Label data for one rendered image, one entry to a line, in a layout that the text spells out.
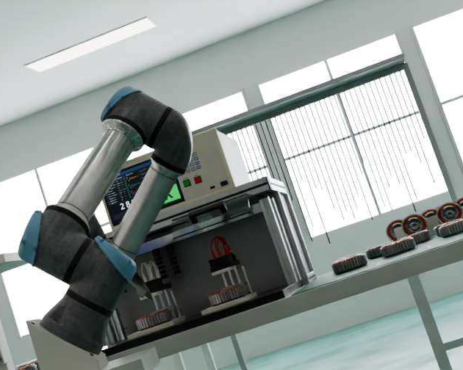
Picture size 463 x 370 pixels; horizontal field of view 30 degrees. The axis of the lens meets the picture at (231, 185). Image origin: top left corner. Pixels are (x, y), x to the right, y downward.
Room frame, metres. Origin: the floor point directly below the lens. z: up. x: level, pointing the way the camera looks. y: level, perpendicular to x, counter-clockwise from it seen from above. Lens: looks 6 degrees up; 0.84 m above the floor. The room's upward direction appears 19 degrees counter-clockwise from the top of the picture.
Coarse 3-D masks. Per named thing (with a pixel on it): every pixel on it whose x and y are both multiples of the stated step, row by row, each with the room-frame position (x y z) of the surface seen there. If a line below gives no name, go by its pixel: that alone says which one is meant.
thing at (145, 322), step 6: (162, 312) 2.62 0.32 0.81; (168, 312) 2.64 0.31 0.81; (144, 318) 2.62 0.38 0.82; (150, 318) 2.61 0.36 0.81; (156, 318) 2.62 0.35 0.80; (162, 318) 2.62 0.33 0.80; (168, 318) 2.63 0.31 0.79; (138, 324) 2.63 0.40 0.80; (144, 324) 2.62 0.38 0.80; (150, 324) 2.61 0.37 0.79; (156, 324) 2.62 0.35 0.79
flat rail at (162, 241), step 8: (256, 208) 2.69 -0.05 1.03; (240, 216) 2.70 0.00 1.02; (248, 216) 2.70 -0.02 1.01; (216, 224) 2.71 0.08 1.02; (224, 224) 2.71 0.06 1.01; (200, 232) 2.72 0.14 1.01; (152, 240) 2.75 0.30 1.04; (160, 240) 2.75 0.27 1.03; (168, 240) 2.74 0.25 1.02; (176, 240) 2.74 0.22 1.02; (144, 248) 2.76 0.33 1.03; (152, 248) 2.75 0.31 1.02
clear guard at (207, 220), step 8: (232, 200) 2.50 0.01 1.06; (240, 200) 2.49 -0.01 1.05; (248, 200) 2.71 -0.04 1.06; (232, 208) 2.48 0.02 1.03; (240, 208) 2.46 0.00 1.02; (248, 208) 2.45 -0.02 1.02; (184, 216) 2.53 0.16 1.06; (200, 216) 2.50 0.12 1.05; (208, 216) 2.49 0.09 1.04; (216, 216) 2.48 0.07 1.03; (224, 216) 2.47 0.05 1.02; (232, 216) 2.45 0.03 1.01; (176, 224) 2.52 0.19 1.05; (184, 224) 2.50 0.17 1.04; (192, 224) 2.49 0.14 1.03; (200, 224) 2.48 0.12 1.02; (208, 224) 2.47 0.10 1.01; (176, 232) 2.49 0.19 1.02; (184, 232) 2.48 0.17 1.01; (192, 232) 2.47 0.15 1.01
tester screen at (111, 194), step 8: (136, 168) 2.78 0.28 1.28; (144, 168) 2.78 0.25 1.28; (120, 176) 2.79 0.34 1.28; (128, 176) 2.79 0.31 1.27; (136, 176) 2.78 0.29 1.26; (144, 176) 2.78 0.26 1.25; (112, 184) 2.80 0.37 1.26; (120, 184) 2.79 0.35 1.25; (128, 184) 2.79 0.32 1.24; (136, 184) 2.78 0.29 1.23; (176, 184) 2.76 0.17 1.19; (112, 192) 2.80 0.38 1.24; (120, 192) 2.79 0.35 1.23; (128, 192) 2.79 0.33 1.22; (136, 192) 2.79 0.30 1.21; (112, 200) 2.80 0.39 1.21; (120, 200) 2.80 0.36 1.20; (176, 200) 2.77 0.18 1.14; (112, 208) 2.80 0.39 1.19; (120, 208) 2.80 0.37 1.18; (112, 216) 2.80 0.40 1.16
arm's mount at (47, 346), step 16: (32, 320) 1.91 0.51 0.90; (32, 336) 1.85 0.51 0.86; (48, 336) 1.85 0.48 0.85; (48, 352) 1.85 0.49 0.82; (64, 352) 1.85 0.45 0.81; (80, 352) 1.85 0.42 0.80; (48, 368) 1.85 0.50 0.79; (64, 368) 1.85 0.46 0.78; (80, 368) 1.85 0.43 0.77; (96, 368) 1.85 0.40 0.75
